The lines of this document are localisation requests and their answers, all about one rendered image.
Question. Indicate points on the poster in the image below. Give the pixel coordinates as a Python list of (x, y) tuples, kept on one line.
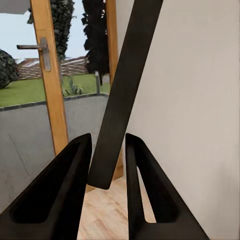
[(136, 45)]

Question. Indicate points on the door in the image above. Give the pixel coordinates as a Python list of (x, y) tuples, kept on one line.
[(58, 59)]

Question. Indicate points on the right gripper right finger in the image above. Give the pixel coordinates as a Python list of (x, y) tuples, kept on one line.
[(174, 220)]

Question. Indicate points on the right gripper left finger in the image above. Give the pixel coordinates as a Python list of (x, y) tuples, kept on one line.
[(50, 207)]

